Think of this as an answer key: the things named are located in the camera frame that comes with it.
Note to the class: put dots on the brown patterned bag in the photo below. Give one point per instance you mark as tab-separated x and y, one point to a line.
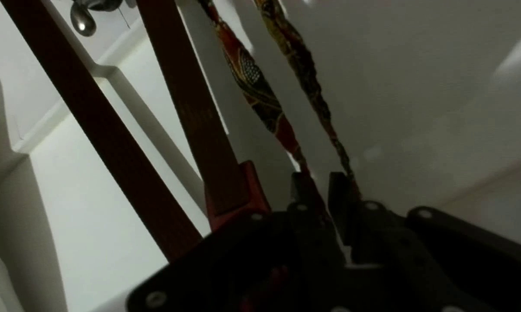
259	92

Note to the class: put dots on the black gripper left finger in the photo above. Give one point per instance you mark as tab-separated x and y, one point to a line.
242	265

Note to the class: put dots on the small silver wall hook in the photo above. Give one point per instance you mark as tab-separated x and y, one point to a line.
81	19

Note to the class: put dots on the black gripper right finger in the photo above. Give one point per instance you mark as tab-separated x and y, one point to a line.
443	271

